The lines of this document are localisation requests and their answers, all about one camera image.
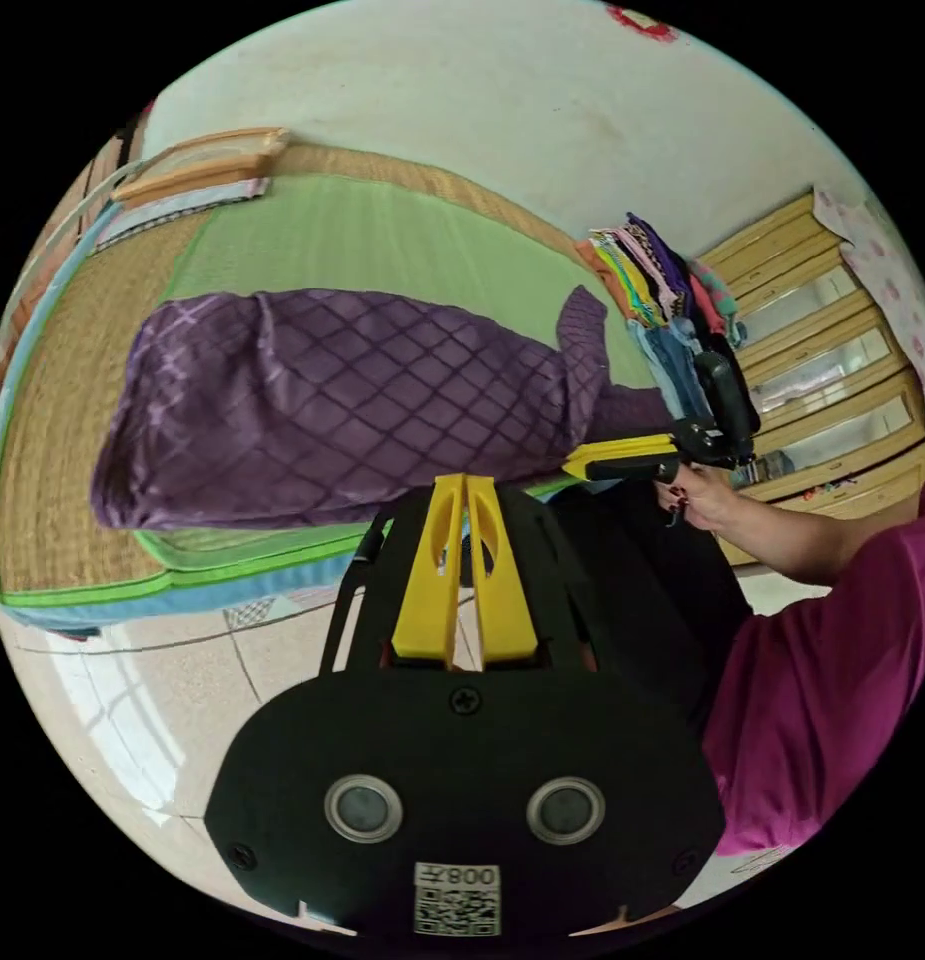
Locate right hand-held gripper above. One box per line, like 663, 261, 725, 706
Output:
562, 418, 741, 485

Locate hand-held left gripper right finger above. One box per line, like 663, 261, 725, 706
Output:
466, 474, 541, 671

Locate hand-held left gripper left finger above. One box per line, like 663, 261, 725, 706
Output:
391, 473, 465, 670

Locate purple checked long pants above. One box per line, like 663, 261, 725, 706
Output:
90, 284, 675, 531

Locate person's right forearm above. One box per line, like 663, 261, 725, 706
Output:
705, 483, 887, 595

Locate person's right hand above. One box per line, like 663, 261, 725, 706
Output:
655, 464, 735, 532

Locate pile of clothes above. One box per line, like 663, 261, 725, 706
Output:
574, 212, 750, 423

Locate wooden cupboard with glass doors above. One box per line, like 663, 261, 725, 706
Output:
692, 191, 925, 565

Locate person's body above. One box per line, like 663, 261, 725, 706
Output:
540, 476, 925, 860

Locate bed with green woven mat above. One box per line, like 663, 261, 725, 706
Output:
0, 140, 662, 633

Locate folded patterned blanket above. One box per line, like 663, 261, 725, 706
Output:
92, 178, 273, 250

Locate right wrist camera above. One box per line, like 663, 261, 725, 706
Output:
692, 350, 762, 455

